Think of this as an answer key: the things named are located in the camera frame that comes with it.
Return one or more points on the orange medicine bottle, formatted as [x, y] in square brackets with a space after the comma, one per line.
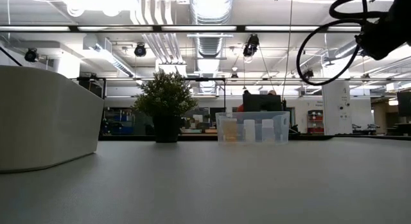
[230, 131]

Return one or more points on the white plastic bin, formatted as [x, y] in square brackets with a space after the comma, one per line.
[48, 121]

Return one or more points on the white labelled medicine bottle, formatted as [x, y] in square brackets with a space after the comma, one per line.
[249, 131]

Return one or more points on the translucent white medicine bottle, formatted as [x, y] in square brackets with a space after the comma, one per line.
[267, 131]

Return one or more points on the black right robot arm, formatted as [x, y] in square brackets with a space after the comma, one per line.
[391, 28]

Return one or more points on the blue bin shelf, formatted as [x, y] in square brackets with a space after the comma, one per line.
[122, 121]

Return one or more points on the clear plastic bin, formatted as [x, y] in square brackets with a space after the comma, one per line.
[282, 131]

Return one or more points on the red bin shelf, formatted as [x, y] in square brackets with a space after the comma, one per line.
[315, 121]

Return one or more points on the black ceiling spotlight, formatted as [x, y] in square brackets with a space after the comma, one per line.
[31, 55]
[308, 73]
[140, 50]
[251, 46]

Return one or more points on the black overhead light beam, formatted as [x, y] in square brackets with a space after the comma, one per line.
[74, 28]

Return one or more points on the green potted artificial plant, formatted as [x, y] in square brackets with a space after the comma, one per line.
[163, 95]

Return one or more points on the wooden workbench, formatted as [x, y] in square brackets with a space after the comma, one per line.
[199, 131]

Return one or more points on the person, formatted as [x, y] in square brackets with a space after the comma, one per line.
[240, 108]
[272, 92]

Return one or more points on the grey table mat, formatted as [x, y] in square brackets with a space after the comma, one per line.
[192, 192]

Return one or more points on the white pillar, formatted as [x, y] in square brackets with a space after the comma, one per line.
[335, 102]

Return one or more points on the black side monitor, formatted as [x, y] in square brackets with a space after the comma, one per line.
[404, 103]

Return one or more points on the silver ventilation duct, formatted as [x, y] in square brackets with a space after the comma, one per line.
[210, 12]

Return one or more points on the black background station frame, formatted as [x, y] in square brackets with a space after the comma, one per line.
[128, 79]

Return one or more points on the black aluminium table frame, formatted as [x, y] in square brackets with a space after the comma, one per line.
[128, 137]

